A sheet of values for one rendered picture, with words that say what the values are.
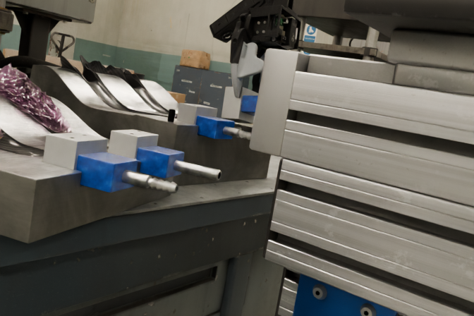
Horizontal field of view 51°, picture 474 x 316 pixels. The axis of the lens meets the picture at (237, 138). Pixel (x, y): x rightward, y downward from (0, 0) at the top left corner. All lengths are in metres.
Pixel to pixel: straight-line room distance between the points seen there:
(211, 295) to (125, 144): 0.38
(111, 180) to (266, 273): 0.58
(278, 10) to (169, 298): 0.47
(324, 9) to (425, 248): 4.55
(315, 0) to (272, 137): 4.53
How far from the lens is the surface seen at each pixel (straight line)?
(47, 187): 0.45
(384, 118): 0.39
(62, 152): 0.49
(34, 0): 1.56
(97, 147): 0.51
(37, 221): 0.45
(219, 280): 0.87
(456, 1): 0.34
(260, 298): 1.01
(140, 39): 9.71
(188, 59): 8.26
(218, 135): 0.72
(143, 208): 0.59
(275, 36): 0.80
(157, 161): 0.56
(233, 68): 0.82
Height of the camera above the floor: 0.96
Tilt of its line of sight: 6 degrees down
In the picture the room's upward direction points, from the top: 10 degrees clockwise
